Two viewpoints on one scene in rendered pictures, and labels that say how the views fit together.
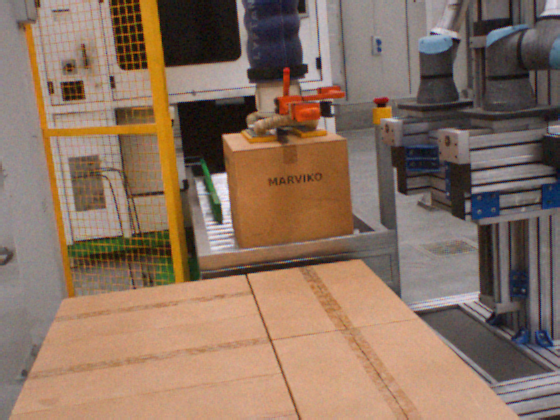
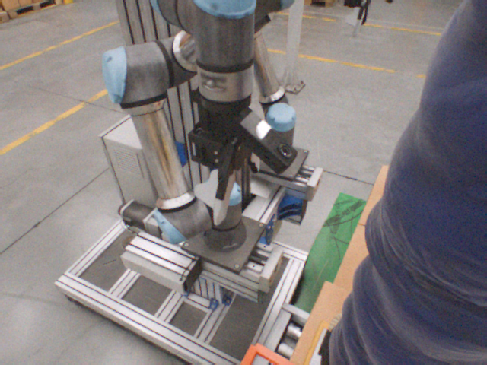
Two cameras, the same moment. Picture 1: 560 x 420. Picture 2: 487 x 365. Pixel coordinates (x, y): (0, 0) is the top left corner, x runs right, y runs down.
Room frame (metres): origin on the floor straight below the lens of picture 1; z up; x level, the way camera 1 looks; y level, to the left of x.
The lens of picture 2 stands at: (3.12, -0.07, 1.94)
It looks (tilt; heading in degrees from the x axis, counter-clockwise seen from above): 43 degrees down; 218
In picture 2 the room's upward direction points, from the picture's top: straight up
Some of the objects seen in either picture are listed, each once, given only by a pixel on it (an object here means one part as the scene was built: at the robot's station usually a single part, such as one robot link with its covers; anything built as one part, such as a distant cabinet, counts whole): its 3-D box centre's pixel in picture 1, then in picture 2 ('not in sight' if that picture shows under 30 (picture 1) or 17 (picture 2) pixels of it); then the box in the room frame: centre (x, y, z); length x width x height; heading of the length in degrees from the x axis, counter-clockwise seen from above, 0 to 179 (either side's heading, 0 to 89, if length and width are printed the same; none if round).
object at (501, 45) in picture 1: (510, 50); (280, 123); (2.09, -0.68, 1.20); 0.13 x 0.12 x 0.14; 42
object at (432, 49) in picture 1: (435, 54); (221, 201); (2.58, -0.57, 1.20); 0.13 x 0.12 x 0.14; 162
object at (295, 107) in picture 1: (305, 111); not in sight; (2.16, -0.08, 1.08); 0.08 x 0.07 x 0.05; 8
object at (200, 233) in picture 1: (196, 216); not in sight; (3.52, 0.46, 0.50); 2.31 x 0.05 x 0.19; 8
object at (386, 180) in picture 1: (388, 220); not in sight; (3.05, -0.44, 0.50); 0.07 x 0.07 x 1.00; 8
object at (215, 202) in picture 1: (202, 184); not in sight; (3.88, 0.46, 0.60); 1.60 x 0.10 x 0.09; 8
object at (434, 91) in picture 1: (436, 87); (224, 225); (2.58, -0.57, 1.09); 0.15 x 0.15 x 0.10
